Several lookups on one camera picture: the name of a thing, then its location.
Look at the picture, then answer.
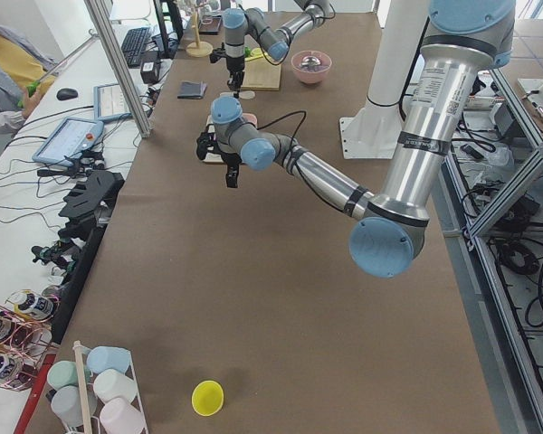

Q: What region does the black tool holder rack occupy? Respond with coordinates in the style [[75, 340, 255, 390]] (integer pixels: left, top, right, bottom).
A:
[[51, 170, 125, 344]]

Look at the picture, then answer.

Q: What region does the large pink bowl with ice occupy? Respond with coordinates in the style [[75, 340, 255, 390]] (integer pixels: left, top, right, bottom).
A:
[[291, 50, 332, 84]]

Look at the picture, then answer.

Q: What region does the wooden stand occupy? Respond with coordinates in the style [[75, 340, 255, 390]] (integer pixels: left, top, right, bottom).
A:
[[186, 1, 213, 58]]

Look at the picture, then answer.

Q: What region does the seated person yellow shirt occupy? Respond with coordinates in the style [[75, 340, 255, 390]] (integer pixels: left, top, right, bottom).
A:
[[0, 25, 56, 134]]

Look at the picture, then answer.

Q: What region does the black power adapter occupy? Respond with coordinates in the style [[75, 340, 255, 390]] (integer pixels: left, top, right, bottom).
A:
[[139, 50, 161, 84]]

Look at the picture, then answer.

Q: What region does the copper wire bottle rack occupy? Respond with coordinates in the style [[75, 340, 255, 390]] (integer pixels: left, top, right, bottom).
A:
[[0, 290, 60, 392]]

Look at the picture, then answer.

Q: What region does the bamboo cutting board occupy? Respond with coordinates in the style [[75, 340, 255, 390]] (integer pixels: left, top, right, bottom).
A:
[[242, 58, 281, 91]]

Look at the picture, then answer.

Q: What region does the cream rabbit tray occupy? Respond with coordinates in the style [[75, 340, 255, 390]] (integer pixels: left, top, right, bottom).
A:
[[196, 115, 224, 165]]

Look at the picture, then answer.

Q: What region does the mint green cup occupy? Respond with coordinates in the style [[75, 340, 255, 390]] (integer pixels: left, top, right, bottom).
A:
[[46, 361, 79, 391]]

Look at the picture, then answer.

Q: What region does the black computer mouse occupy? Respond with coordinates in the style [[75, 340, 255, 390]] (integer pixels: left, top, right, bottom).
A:
[[56, 88, 79, 101]]

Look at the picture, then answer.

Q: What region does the light blue cup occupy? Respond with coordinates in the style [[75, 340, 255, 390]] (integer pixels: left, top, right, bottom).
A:
[[87, 346, 130, 374]]

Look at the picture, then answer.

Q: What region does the aluminium frame post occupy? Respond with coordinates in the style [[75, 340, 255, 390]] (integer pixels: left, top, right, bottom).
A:
[[84, 0, 151, 138]]

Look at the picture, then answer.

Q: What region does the wooden cup rack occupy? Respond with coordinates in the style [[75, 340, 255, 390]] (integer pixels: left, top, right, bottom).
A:
[[57, 341, 149, 433]]

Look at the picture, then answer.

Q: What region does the pink cup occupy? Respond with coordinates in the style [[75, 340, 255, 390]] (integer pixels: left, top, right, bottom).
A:
[[100, 397, 145, 434]]

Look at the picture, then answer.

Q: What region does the small pink bowl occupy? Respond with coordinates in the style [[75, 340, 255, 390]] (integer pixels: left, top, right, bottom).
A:
[[243, 113, 258, 128]]

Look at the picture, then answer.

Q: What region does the grey folded cloth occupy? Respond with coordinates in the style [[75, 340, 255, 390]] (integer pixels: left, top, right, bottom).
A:
[[177, 81, 207, 99]]

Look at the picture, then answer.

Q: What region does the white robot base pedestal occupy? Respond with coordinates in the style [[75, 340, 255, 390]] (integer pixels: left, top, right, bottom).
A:
[[340, 1, 430, 159]]

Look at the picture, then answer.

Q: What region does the grey cup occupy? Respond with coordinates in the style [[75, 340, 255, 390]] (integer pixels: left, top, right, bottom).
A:
[[51, 385, 83, 427]]

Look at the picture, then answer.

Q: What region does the yellow plastic spoon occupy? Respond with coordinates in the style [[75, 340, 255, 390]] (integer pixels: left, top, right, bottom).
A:
[[245, 48, 264, 61]]

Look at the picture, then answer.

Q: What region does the blue teach pendant tablet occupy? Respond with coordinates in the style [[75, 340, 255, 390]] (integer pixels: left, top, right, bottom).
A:
[[32, 117, 104, 166]]

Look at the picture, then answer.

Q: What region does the white cup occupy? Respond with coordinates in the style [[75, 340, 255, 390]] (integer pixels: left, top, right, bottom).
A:
[[93, 369, 137, 403]]

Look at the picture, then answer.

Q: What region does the black keyboard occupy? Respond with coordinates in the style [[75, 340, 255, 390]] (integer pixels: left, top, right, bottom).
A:
[[120, 27, 150, 68]]

